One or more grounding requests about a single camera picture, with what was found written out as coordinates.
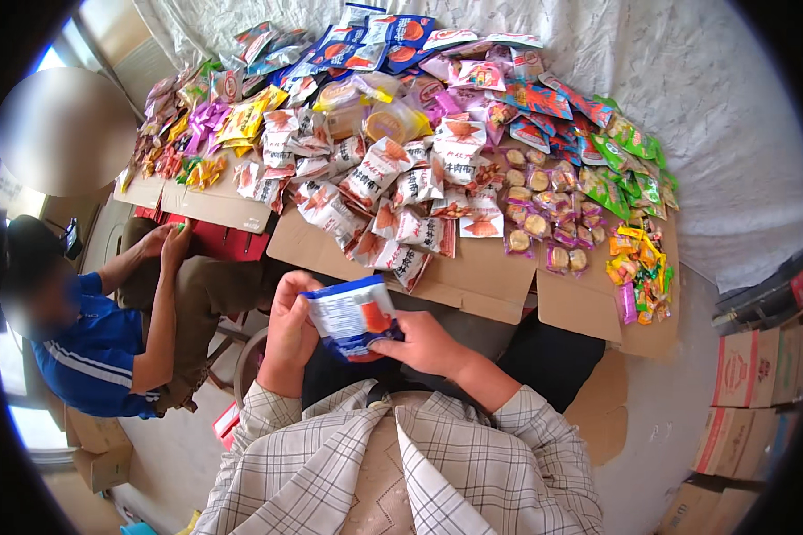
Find pile of white red-print packets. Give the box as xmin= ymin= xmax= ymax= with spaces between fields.
xmin=233 ymin=107 xmax=511 ymax=294

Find person's right hand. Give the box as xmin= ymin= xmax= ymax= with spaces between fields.
xmin=368 ymin=309 xmax=475 ymax=379

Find pile of teal red packets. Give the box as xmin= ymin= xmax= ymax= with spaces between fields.
xmin=494 ymin=72 xmax=618 ymax=168

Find pile of pale silver packets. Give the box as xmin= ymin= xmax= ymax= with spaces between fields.
xmin=142 ymin=20 xmax=312 ymax=135

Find person's left hand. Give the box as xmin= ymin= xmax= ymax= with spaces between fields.
xmin=257 ymin=270 xmax=323 ymax=399

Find stack of cardboard cartons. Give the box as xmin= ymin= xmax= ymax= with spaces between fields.
xmin=654 ymin=246 xmax=803 ymax=535

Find white radiator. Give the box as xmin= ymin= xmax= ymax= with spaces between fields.
xmin=109 ymin=35 xmax=176 ymax=116

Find pile of clear yellow pastry packets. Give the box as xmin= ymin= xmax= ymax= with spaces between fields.
xmin=310 ymin=71 xmax=435 ymax=146

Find pile of purple-edged round cake packets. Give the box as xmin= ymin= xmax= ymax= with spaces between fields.
xmin=501 ymin=146 xmax=610 ymax=276

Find heap of small mixed sweets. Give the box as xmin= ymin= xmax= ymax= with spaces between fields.
xmin=116 ymin=112 xmax=229 ymax=196

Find red table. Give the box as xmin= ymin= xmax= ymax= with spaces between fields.
xmin=132 ymin=204 xmax=273 ymax=263

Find brown cardboard cartons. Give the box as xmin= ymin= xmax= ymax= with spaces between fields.
xmin=63 ymin=404 xmax=135 ymax=496

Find blue white snack packet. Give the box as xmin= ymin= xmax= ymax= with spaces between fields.
xmin=299 ymin=273 xmax=406 ymax=364

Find heap of small colourful candies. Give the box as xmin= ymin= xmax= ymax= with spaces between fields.
xmin=605 ymin=217 xmax=676 ymax=327

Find brown cardboard floor piece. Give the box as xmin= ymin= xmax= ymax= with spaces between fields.
xmin=565 ymin=350 xmax=630 ymax=468

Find pile of purple packets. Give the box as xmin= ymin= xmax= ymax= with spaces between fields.
xmin=183 ymin=98 xmax=232 ymax=156

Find pile of blue orange packets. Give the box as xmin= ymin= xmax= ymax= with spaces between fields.
xmin=268 ymin=3 xmax=437 ymax=82

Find red white box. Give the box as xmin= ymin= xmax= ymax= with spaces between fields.
xmin=212 ymin=400 xmax=242 ymax=452

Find pile of pink white packets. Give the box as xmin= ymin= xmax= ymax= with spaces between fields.
xmin=418 ymin=29 xmax=551 ymax=149

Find grey round stool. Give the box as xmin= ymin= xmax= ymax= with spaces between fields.
xmin=206 ymin=309 xmax=270 ymax=410

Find large brown cardboard sheet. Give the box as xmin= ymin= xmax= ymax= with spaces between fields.
xmin=265 ymin=199 xmax=540 ymax=327

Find person's body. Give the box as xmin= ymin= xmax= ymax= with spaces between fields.
xmin=193 ymin=379 xmax=607 ymax=535

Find pile of green packets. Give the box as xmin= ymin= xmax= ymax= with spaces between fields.
xmin=577 ymin=95 xmax=681 ymax=223

